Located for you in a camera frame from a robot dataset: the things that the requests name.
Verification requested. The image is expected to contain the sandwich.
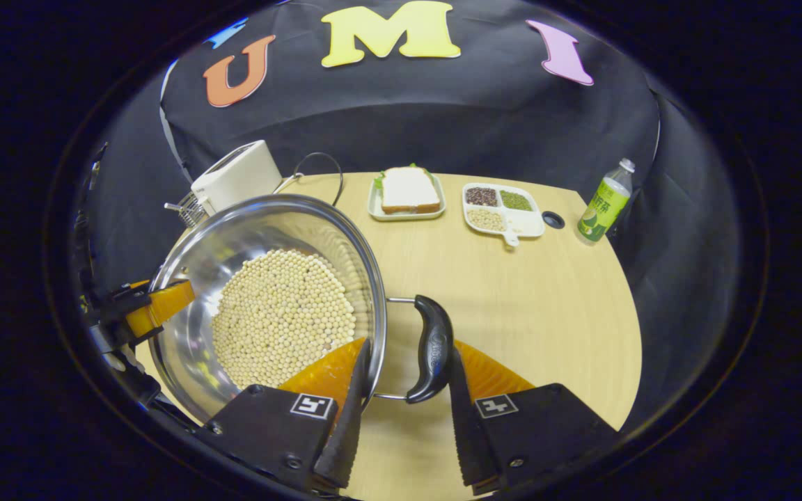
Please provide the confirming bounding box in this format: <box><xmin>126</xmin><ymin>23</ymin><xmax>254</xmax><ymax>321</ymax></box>
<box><xmin>374</xmin><ymin>164</ymin><xmax>442</xmax><ymax>214</ymax></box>

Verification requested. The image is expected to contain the small white plate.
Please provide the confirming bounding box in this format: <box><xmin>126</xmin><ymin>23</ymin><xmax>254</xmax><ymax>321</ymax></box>
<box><xmin>368</xmin><ymin>174</ymin><xmax>447</xmax><ymax>222</ymax></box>

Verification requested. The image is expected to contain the stainless steel pot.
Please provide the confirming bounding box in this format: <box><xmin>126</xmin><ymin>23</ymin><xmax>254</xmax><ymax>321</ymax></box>
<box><xmin>148</xmin><ymin>194</ymin><xmax>455</xmax><ymax>424</ymax></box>

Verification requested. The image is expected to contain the white toaster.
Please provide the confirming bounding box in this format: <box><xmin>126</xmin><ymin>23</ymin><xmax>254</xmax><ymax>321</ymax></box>
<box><xmin>191</xmin><ymin>140</ymin><xmax>283</xmax><ymax>216</ymax></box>

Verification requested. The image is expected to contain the pile of soybeans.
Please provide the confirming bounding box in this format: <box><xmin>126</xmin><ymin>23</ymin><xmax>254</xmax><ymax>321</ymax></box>
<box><xmin>211</xmin><ymin>249</ymin><xmax>358</xmax><ymax>389</ymax></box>

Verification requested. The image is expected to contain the green drink bottle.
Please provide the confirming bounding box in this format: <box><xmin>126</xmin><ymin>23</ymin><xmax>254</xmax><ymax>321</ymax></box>
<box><xmin>577</xmin><ymin>158</ymin><xmax>636</xmax><ymax>244</ymax></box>

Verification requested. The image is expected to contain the black backdrop cloth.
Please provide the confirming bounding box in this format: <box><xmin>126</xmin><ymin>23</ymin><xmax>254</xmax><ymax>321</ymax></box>
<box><xmin>84</xmin><ymin>0</ymin><xmax>743</xmax><ymax>432</ymax></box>

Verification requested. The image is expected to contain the divided white bean dish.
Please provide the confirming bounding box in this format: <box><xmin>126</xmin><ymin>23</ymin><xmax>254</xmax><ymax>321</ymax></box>
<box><xmin>462</xmin><ymin>182</ymin><xmax>547</xmax><ymax>248</ymax></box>

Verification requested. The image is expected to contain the metal wire basket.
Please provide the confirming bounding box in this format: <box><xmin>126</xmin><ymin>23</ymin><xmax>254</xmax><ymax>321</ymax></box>
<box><xmin>164</xmin><ymin>191</ymin><xmax>208</xmax><ymax>229</ymax></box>

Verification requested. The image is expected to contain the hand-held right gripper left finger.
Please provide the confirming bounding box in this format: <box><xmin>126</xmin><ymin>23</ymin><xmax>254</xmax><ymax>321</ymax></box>
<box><xmin>196</xmin><ymin>337</ymin><xmax>372</xmax><ymax>496</ymax></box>

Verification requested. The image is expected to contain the black power cable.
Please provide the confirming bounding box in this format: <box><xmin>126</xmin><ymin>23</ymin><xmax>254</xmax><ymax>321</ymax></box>
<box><xmin>293</xmin><ymin>152</ymin><xmax>344</xmax><ymax>207</ymax></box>

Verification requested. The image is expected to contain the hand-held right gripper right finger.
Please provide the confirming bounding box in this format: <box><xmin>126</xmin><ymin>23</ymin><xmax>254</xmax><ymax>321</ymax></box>
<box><xmin>448</xmin><ymin>340</ymin><xmax>621</xmax><ymax>496</ymax></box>

